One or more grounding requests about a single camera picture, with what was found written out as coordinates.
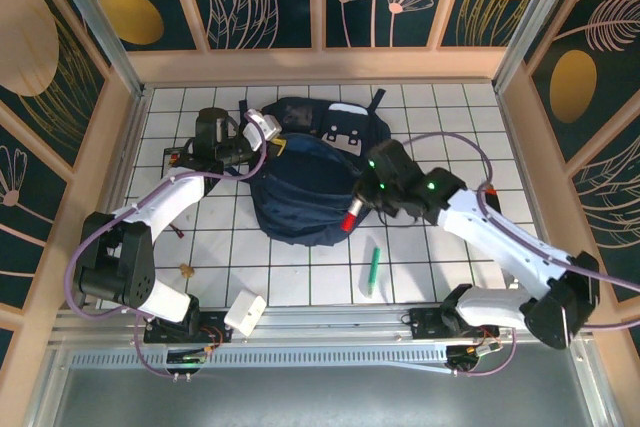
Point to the navy blue backpack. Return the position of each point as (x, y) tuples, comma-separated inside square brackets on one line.
[(300, 187)]

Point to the red capped marker pen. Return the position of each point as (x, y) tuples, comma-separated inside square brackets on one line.
[(350, 219)]

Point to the green marker pen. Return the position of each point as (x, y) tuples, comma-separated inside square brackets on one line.
[(373, 272)]

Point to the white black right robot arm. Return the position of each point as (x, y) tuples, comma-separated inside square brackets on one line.
[(500, 242)]

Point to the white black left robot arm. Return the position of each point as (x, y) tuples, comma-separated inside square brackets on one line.
[(165, 197)]

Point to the red black connector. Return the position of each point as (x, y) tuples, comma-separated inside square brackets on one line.
[(493, 194)]

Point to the small brass object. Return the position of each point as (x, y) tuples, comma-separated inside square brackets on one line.
[(188, 272)]

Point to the white plastic block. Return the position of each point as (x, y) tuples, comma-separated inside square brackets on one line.
[(245, 312)]

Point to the grey metal shelf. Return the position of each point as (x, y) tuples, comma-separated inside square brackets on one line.
[(320, 397)]

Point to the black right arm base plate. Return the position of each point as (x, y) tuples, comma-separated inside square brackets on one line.
[(425, 322)]

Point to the aluminium frame rail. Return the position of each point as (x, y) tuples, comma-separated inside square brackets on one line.
[(300, 319)]

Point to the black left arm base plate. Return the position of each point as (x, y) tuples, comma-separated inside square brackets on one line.
[(212, 319)]

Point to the aluminium frame post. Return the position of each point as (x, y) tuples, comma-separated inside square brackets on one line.
[(535, 17), (95, 17)]

